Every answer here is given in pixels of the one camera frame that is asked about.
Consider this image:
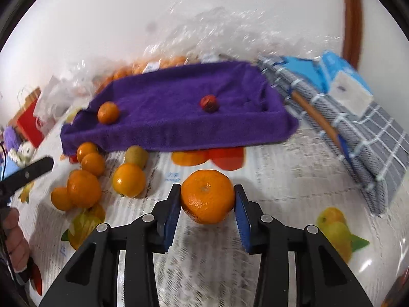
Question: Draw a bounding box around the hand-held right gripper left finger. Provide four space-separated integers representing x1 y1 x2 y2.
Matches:
38 183 182 307

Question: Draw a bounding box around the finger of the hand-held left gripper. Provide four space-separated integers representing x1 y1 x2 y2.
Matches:
0 156 55 199

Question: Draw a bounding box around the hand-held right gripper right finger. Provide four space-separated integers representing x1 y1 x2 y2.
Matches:
234 184 374 307

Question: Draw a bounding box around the large orange mandarin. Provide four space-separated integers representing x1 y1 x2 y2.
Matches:
180 169 236 225

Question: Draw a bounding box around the person's left hand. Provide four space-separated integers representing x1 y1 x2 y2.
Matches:
0 208 31 272

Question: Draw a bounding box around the purple and white plush toy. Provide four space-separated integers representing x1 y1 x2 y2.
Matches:
2 125 36 167

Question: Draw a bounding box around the red paper bag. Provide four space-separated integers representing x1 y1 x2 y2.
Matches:
9 86 45 149

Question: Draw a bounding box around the fruit printed tablecloth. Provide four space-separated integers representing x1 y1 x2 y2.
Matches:
6 115 406 307

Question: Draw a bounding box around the yellow-green fruit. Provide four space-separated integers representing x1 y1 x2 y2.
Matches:
124 145 149 169

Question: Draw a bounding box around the white plastic bag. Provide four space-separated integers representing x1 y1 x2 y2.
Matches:
33 75 80 125

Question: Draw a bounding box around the purple towel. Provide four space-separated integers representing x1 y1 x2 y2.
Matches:
61 61 299 157

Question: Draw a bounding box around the small red fruit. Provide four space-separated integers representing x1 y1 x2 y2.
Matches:
200 94 219 113

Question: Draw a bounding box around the wooden stick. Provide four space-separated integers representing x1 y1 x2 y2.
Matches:
291 90 345 150

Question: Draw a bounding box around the grey checked cloth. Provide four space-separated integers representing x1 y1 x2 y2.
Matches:
257 54 409 215

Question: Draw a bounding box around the pile of bagged oranges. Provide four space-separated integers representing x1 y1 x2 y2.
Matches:
94 56 189 93

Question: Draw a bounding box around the blue tissue pack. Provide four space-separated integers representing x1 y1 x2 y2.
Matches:
283 51 374 117

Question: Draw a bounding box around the clear plastic bag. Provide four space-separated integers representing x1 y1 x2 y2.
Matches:
64 6 342 96

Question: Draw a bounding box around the brown wooden curved frame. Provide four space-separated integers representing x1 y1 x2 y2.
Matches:
339 0 364 68

